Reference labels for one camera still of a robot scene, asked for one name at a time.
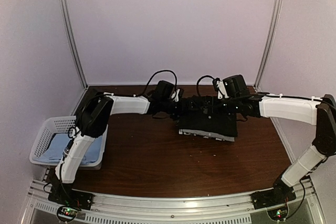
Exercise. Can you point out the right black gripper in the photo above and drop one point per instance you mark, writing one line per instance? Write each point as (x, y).
(214, 109)

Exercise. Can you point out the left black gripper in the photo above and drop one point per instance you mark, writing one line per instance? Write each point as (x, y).
(182, 110)

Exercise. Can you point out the black long sleeve shirt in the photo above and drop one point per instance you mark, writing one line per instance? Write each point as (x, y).
(224, 124)

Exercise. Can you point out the grey cloth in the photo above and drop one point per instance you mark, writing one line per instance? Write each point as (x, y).
(205, 134)

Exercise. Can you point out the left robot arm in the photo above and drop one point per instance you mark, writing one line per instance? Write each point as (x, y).
(91, 122)

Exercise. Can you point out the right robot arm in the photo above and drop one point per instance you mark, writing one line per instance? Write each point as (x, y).
(234, 97)

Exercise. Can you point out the white plastic mesh basket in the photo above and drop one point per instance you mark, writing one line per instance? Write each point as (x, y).
(54, 126)

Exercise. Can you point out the right circuit board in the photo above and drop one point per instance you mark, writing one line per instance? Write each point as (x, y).
(278, 214)

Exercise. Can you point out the circuit board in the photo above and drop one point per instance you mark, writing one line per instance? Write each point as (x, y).
(278, 214)
(66, 213)

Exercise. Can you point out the folded light blue shirt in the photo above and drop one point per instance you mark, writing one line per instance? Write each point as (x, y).
(53, 153)

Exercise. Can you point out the left circuit board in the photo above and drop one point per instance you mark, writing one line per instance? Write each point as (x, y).
(66, 213)

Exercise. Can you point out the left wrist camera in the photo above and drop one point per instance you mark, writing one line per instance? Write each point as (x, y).
(177, 95)

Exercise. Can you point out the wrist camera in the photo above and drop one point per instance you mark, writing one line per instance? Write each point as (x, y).
(220, 88)
(177, 95)

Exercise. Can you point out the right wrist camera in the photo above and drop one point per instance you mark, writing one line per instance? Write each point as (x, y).
(220, 88)

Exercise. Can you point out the front aluminium rail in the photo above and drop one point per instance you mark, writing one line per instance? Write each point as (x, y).
(234, 208)

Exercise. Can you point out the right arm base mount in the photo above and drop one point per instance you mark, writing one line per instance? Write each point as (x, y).
(272, 197)

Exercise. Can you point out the right aluminium corner post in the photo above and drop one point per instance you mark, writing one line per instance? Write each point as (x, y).
(276, 10)

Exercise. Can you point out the aluminium corner post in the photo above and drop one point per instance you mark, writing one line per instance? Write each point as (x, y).
(72, 42)
(276, 10)

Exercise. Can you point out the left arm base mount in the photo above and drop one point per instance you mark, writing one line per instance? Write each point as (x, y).
(71, 198)

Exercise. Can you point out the left aluminium corner post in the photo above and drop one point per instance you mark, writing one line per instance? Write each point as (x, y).
(72, 42)

